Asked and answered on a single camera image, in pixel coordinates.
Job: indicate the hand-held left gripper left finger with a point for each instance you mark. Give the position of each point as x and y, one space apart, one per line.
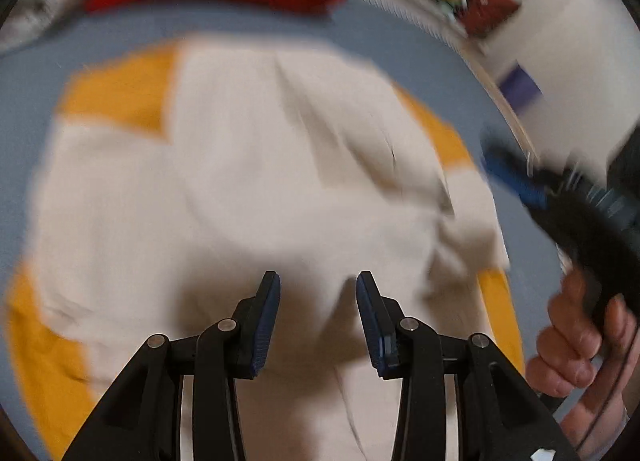
265 321

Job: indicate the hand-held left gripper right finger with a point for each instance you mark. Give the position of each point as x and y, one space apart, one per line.
371 321

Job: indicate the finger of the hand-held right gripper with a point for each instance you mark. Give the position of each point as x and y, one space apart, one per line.
515 176

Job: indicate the cream and mustard hooded jacket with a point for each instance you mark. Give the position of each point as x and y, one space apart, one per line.
250 181

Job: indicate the person's right hand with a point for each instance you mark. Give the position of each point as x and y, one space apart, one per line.
575 341

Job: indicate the grey quilted bed mattress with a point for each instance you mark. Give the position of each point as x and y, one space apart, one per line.
30 116

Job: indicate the white fluffy folded blanket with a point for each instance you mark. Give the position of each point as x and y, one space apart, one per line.
40 11

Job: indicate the wooden bed frame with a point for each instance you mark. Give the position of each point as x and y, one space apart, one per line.
490 91

